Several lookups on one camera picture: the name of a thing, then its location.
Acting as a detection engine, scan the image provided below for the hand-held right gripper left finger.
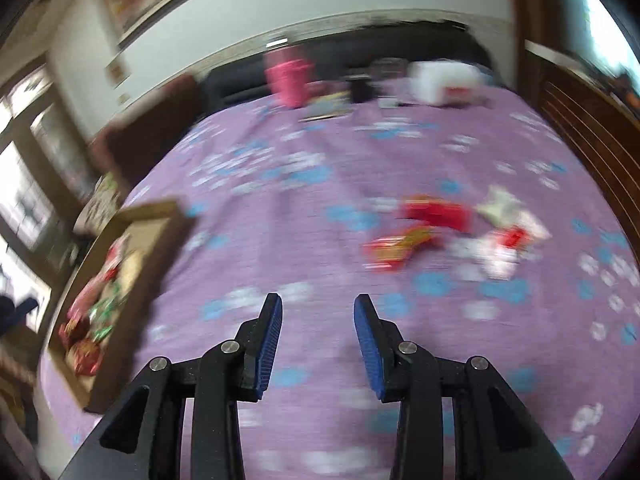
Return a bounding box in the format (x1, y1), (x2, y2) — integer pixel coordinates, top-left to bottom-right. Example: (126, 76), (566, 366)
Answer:
(57, 292), (284, 480)

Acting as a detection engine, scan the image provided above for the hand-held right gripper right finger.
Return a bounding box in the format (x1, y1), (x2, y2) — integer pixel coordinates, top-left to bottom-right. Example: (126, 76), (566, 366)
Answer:
(353, 293), (576, 480)

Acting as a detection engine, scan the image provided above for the red snack packet brown picture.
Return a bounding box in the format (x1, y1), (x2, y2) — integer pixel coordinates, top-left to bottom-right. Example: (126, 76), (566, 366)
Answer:
(362, 225), (443, 273)

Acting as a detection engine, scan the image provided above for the cardboard box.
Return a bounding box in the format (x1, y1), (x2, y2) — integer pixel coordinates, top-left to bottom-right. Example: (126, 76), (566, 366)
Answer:
(47, 200), (197, 413)

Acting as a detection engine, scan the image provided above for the plain red snack packet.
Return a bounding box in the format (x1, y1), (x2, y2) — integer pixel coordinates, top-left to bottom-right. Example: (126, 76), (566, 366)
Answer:
(400, 197), (473, 233)

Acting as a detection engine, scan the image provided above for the dark red snack packet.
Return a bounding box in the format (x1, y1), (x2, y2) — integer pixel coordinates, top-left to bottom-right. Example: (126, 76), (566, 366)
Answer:
(57, 317), (83, 348)

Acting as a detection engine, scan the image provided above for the patterned cloth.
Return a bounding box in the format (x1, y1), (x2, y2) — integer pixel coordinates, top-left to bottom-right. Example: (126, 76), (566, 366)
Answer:
(75, 172), (126, 236)

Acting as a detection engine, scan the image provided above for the brown paper envelope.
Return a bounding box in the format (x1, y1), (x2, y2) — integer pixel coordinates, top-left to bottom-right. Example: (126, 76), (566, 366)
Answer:
(300, 92), (351, 122)

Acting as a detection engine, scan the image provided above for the brown chair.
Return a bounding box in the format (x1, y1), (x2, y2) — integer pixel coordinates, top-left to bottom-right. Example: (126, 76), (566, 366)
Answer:
(90, 74), (201, 186)

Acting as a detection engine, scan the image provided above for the small black box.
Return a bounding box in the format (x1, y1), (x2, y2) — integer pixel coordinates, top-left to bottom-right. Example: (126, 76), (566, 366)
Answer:
(347, 74), (378, 103)

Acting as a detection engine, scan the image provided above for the dark sofa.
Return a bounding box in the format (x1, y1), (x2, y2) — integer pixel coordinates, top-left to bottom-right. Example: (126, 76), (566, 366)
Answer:
(202, 20), (501, 111)

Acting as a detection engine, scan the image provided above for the pink bottle with knitted sleeve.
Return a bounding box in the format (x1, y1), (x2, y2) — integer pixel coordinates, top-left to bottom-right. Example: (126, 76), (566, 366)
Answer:
(264, 42), (316, 108)

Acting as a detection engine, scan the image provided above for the white jar with red label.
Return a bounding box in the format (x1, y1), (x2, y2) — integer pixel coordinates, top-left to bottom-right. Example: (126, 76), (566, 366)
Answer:
(406, 60), (488, 107)

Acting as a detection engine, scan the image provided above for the clear plastic cup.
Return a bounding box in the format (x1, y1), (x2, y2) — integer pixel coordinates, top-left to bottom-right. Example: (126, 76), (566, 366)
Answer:
(372, 57), (408, 98)

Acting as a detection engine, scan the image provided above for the window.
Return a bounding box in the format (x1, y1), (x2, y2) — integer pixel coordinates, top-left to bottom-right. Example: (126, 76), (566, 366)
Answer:
(0, 57), (103, 311)

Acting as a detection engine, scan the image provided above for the wooden cabinet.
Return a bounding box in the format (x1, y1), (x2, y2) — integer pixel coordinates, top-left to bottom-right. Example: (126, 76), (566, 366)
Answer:
(510, 0), (640, 241)

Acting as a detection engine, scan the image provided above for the small wall picture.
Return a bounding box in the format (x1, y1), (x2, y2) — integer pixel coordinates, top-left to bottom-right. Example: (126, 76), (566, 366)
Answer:
(105, 57), (132, 86)

